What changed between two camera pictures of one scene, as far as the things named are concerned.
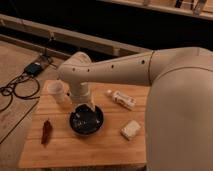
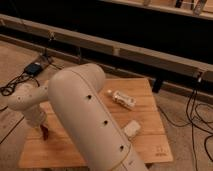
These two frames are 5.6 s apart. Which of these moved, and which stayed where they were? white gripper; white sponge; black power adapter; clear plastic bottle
Moved: white gripper
Stayed: white sponge; clear plastic bottle; black power adapter
